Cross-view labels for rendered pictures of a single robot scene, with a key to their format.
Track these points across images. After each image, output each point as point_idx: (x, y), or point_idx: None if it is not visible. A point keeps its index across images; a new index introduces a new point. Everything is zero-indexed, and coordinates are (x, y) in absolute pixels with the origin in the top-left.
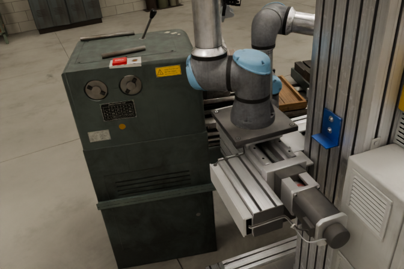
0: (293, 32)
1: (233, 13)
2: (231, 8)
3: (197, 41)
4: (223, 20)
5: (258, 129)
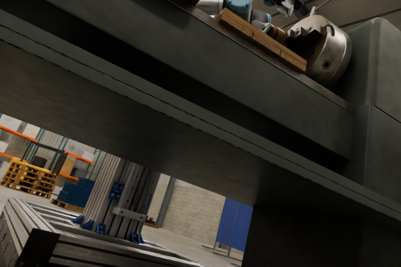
0: (216, 15)
1: (277, 8)
2: (283, 2)
3: None
4: (286, 17)
5: None
